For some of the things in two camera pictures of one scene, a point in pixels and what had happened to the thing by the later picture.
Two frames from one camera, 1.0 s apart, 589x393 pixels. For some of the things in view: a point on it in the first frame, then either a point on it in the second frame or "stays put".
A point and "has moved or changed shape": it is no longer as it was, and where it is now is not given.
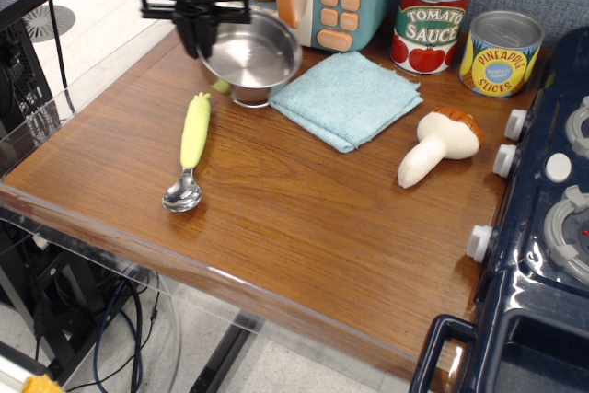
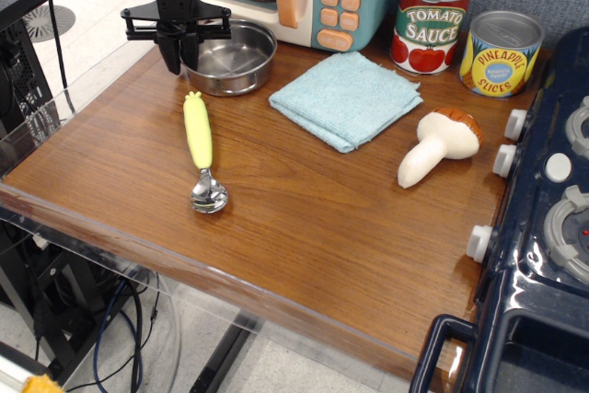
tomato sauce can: [432, 5] stays put
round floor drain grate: [39, 25] stays put
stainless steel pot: [252, 58] has moved or changed shape
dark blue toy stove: [532, 332] stays put
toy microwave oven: [335, 0] stays put
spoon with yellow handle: [186, 194] to [208, 195]
